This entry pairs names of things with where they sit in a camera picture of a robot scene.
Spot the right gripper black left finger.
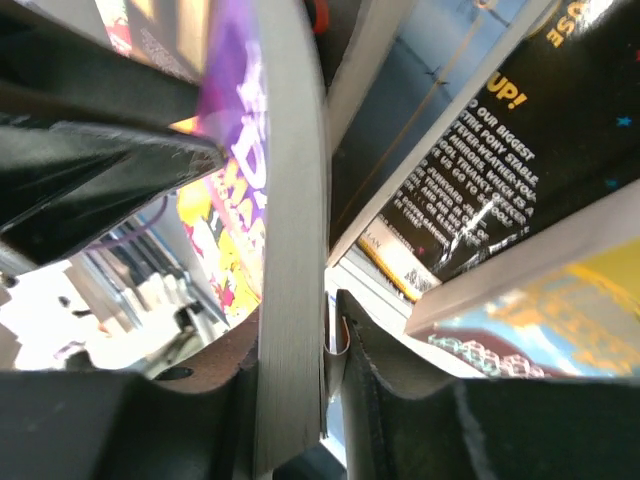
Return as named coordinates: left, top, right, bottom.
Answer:
left=1, top=313, right=258, bottom=479

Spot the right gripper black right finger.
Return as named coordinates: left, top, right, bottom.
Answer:
left=336, top=290, right=639, bottom=479

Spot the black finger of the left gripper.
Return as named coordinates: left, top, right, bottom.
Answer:
left=1, top=9, right=225, bottom=265

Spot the orange Roald Dahl Charlie book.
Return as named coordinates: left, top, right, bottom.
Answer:
left=197, top=1, right=330, bottom=479

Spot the red Treehouse book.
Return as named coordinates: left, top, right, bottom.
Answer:
left=95, top=0, right=211, bottom=83

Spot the yellow blue cover book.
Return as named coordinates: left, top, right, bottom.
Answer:
left=404, top=182, right=639, bottom=378

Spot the blue starry night book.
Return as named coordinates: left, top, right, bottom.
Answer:
left=328, top=1, right=551, bottom=266

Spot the black back cover book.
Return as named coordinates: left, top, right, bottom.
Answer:
left=358, top=1, right=639, bottom=301

